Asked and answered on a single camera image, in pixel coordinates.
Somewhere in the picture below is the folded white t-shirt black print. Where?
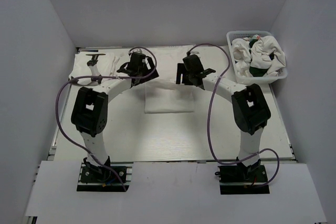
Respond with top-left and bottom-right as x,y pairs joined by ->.
68,51 -> 124,86

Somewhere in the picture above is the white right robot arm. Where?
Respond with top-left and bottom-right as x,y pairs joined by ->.
176,53 -> 271,182

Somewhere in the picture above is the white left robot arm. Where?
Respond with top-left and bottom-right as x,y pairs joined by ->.
71,51 -> 159,182

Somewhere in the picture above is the white plastic basket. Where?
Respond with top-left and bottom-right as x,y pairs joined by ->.
226,30 -> 287,84

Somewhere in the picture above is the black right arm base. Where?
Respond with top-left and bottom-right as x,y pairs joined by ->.
215,165 -> 270,195

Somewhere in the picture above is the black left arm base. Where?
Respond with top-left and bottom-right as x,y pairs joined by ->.
77,163 -> 133,193

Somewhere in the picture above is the white t-shirt green trim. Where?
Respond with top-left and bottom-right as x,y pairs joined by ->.
143,47 -> 196,115

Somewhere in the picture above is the white t-shirt cartoon print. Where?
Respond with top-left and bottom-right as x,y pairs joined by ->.
231,34 -> 286,78

